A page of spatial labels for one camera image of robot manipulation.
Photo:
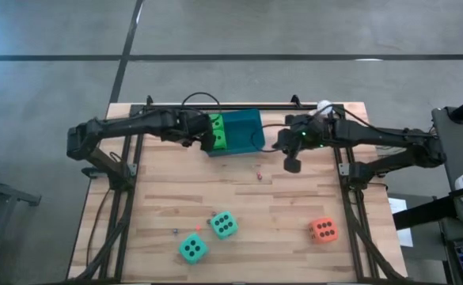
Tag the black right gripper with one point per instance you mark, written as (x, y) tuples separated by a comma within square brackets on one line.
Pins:
[(306, 132)]

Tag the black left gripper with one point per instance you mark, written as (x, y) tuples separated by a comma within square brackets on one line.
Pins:
[(191, 124)]

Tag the green foam die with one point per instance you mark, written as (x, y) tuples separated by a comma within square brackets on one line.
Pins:
[(220, 139), (216, 120)]

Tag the orange foam die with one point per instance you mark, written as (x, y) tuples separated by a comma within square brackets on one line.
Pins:
[(323, 230)]

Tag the teal foam die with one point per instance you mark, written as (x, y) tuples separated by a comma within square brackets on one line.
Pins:
[(193, 248), (224, 224)]

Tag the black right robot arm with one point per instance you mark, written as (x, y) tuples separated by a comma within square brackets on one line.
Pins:
[(373, 132)]

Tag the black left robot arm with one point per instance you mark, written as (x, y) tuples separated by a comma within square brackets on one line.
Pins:
[(128, 126)]

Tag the blue plastic bin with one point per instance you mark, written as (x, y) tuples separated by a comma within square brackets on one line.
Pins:
[(243, 128)]

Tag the white bulb on metal stand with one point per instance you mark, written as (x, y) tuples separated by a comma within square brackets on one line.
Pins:
[(324, 105)]

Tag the white paper sheet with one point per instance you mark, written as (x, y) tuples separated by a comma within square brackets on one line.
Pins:
[(398, 206)]

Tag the black flat bar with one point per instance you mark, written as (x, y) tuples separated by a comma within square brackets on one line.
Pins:
[(425, 211)]

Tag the black metal stand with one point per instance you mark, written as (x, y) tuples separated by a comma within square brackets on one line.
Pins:
[(13, 194)]

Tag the black aluminium table frame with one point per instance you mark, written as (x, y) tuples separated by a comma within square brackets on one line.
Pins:
[(270, 106)]

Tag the black frame clamp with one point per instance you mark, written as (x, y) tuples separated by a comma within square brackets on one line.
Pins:
[(295, 101), (149, 99)]

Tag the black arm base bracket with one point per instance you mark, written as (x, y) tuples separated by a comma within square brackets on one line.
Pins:
[(94, 171)]

